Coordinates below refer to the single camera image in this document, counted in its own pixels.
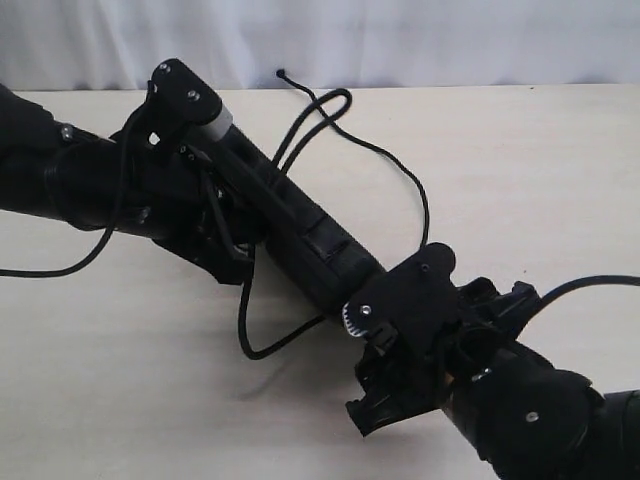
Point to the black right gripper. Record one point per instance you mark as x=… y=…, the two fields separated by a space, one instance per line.
x=399 y=384

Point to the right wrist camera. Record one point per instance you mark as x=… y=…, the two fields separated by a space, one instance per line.
x=416 y=299

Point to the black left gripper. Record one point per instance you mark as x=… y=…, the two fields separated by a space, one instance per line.
x=172 y=196

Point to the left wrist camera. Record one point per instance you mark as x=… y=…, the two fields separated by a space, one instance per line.
x=181 y=109

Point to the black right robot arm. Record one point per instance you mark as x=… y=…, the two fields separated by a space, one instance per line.
x=531 y=420

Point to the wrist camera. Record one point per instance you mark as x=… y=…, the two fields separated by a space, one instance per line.
x=416 y=299
x=181 y=109

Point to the black plastic carry case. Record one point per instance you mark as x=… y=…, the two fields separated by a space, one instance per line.
x=315 y=252

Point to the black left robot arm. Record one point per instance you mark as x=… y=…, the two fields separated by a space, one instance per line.
x=54 y=170

